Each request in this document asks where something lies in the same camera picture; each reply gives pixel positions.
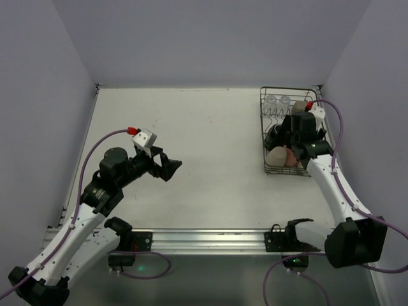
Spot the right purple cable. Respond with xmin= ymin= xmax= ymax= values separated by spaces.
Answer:
xmin=263 ymin=99 xmax=408 ymax=306

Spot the right clear glass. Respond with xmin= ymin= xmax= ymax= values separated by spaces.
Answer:
xmin=278 ymin=96 xmax=291 ymax=112

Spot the tall pink plastic cup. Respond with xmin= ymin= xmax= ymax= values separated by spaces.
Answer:
xmin=284 ymin=147 xmax=299 ymax=167

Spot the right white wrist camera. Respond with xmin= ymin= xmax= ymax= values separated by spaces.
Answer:
xmin=309 ymin=103 xmax=326 ymax=130

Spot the beige plastic cup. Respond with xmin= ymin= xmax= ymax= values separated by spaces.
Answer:
xmin=265 ymin=146 xmax=287 ymax=166

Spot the black mug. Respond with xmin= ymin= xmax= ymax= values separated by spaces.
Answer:
xmin=263 ymin=124 xmax=284 ymax=151

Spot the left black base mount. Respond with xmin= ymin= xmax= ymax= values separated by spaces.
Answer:
xmin=108 ymin=231 xmax=152 ymax=269

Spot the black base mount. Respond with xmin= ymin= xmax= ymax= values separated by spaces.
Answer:
xmin=108 ymin=231 xmax=152 ymax=269
xmin=264 ymin=224 xmax=309 ymax=272

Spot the purple cable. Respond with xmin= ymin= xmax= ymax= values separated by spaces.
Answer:
xmin=0 ymin=126 xmax=173 ymax=299
xmin=263 ymin=99 xmax=408 ymax=306

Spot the grey-green ceramic cup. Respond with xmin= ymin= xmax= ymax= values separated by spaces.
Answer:
xmin=291 ymin=101 xmax=307 ymax=115

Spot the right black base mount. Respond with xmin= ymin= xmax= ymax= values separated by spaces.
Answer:
xmin=264 ymin=224 xmax=309 ymax=272

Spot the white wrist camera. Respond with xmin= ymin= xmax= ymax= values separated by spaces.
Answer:
xmin=132 ymin=129 xmax=157 ymax=150
xmin=309 ymin=103 xmax=326 ymax=130

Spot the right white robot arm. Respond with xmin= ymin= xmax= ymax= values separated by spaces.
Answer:
xmin=273 ymin=112 xmax=387 ymax=268

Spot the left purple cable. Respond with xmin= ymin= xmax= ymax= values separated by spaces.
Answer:
xmin=0 ymin=126 xmax=173 ymax=299

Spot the wire dish rack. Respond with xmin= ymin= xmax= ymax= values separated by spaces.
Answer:
xmin=259 ymin=86 xmax=333 ymax=177

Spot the left clear glass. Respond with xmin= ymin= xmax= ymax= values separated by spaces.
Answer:
xmin=263 ymin=94 xmax=277 ymax=113

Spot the clear glass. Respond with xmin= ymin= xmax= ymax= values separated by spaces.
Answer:
xmin=263 ymin=94 xmax=277 ymax=113
xmin=278 ymin=96 xmax=291 ymax=112

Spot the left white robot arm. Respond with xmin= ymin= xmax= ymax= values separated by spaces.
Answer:
xmin=8 ymin=147 xmax=182 ymax=305

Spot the aluminium mounting rail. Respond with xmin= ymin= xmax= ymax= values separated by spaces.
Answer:
xmin=41 ymin=221 xmax=334 ymax=260

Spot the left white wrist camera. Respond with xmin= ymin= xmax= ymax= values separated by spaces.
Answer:
xmin=132 ymin=129 xmax=157 ymax=150

